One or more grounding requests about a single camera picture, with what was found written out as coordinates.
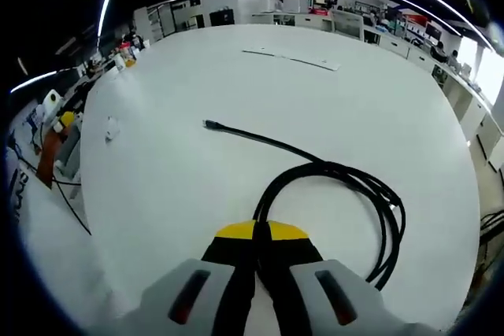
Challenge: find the grey office chair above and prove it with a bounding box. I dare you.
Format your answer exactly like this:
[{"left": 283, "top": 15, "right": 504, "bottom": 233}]
[{"left": 332, "top": 10, "right": 365, "bottom": 40}]

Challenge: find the white desk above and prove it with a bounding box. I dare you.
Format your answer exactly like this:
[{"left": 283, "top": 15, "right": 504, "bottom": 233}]
[{"left": 80, "top": 24, "right": 482, "bottom": 335}]

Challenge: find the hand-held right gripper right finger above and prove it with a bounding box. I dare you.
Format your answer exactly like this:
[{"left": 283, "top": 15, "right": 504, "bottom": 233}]
[{"left": 257, "top": 220, "right": 413, "bottom": 336}]

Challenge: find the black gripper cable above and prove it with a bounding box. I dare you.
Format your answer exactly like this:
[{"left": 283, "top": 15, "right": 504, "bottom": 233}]
[{"left": 7, "top": 142, "right": 93, "bottom": 236}]

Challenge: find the row of white cabinets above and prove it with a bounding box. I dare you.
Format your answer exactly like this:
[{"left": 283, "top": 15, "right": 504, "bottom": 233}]
[{"left": 432, "top": 63, "right": 504, "bottom": 174}]

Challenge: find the white flat strip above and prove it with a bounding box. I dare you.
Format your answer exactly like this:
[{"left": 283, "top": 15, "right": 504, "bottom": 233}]
[{"left": 241, "top": 48, "right": 342, "bottom": 72}]

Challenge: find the black cable bundle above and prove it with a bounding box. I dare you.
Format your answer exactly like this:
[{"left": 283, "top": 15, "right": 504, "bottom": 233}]
[{"left": 479, "top": 211, "right": 504, "bottom": 235}]

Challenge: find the black Type-C cable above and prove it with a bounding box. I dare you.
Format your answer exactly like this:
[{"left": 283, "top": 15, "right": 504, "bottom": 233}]
[{"left": 202, "top": 118, "right": 407, "bottom": 293}]

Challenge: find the white charger adapter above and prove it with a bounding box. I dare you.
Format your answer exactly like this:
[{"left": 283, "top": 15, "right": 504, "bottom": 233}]
[{"left": 104, "top": 115, "right": 120, "bottom": 142}]

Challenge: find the black box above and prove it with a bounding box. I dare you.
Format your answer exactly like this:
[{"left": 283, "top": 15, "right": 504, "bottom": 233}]
[{"left": 209, "top": 9, "right": 236, "bottom": 28}]

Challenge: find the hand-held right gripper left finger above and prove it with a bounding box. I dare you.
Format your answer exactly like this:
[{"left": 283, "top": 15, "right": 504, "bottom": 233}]
[{"left": 124, "top": 219, "right": 258, "bottom": 336}]

